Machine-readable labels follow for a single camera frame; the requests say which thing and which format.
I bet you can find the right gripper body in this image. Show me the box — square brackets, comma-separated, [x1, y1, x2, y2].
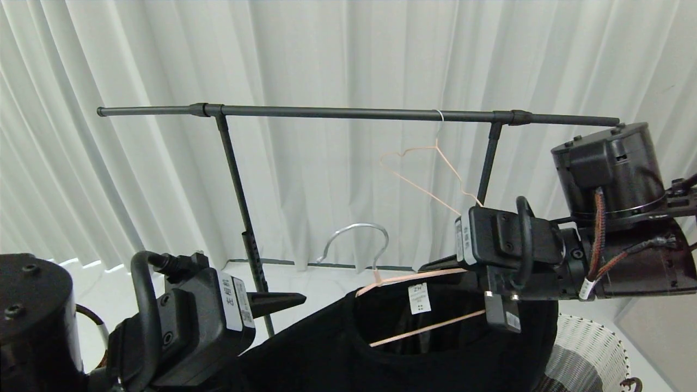
[478, 269, 568, 334]

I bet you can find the black cable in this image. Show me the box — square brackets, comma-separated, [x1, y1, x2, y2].
[515, 196, 534, 289]
[130, 250, 180, 382]

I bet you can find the white curtain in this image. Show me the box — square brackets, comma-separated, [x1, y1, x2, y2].
[0, 0, 697, 314]

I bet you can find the white laundry basket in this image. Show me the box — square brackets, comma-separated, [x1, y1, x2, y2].
[545, 313, 644, 392]

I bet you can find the black clothes rack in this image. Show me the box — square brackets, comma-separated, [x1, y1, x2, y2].
[97, 103, 621, 338]

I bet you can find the pink clothes hanger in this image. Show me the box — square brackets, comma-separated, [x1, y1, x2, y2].
[380, 109, 484, 216]
[319, 222, 486, 347]

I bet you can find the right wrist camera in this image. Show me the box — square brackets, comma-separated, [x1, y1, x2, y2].
[455, 206, 567, 273]

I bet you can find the black T-shirt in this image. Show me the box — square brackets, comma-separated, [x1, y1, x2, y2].
[218, 269, 559, 392]

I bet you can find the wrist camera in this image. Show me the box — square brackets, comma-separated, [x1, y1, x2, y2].
[109, 250, 256, 390]
[455, 206, 567, 273]

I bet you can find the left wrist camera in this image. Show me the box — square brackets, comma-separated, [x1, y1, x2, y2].
[109, 250, 256, 390]

